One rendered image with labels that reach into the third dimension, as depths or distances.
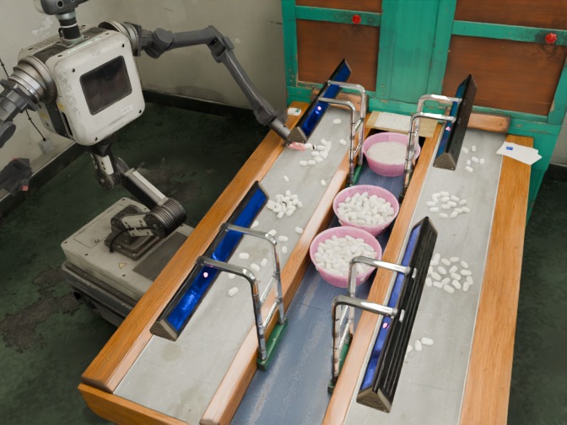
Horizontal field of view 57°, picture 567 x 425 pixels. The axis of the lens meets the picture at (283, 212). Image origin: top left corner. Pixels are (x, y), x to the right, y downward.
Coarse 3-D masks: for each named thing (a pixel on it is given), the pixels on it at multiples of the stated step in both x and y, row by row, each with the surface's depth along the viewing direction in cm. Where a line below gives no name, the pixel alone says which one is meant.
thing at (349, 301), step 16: (352, 272) 149; (400, 272) 142; (416, 272) 142; (352, 288) 154; (336, 304) 136; (352, 304) 134; (368, 304) 133; (336, 320) 141; (352, 320) 164; (400, 320) 130; (336, 336) 146; (352, 336) 170; (336, 352) 151; (336, 368) 156
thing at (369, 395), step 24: (408, 240) 158; (432, 240) 156; (408, 264) 145; (408, 288) 138; (408, 312) 135; (384, 336) 129; (408, 336) 132; (384, 360) 121; (384, 384) 119; (384, 408) 118
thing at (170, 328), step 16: (256, 192) 174; (240, 208) 166; (256, 208) 172; (240, 224) 164; (224, 240) 158; (240, 240) 163; (208, 256) 151; (224, 256) 156; (192, 272) 145; (208, 272) 150; (192, 288) 144; (208, 288) 148; (176, 304) 138; (192, 304) 143; (160, 320) 134; (176, 320) 138; (160, 336) 138; (176, 336) 136
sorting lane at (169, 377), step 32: (320, 128) 268; (288, 160) 248; (320, 192) 229; (288, 224) 214; (256, 256) 201; (288, 256) 200; (224, 288) 190; (192, 320) 179; (224, 320) 179; (160, 352) 170; (192, 352) 170; (224, 352) 169; (128, 384) 162; (160, 384) 162; (192, 384) 161; (192, 416) 153
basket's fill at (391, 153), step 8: (376, 144) 256; (384, 144) 256; (392, 144) 255; (400, 144) 256; (368, 152) 251; (376, 152) 251; (384, 152) 250; (392, 152) 250; (400, 152) 249; (384, 160) 246; (392, 160) 245; (400, 160) 245
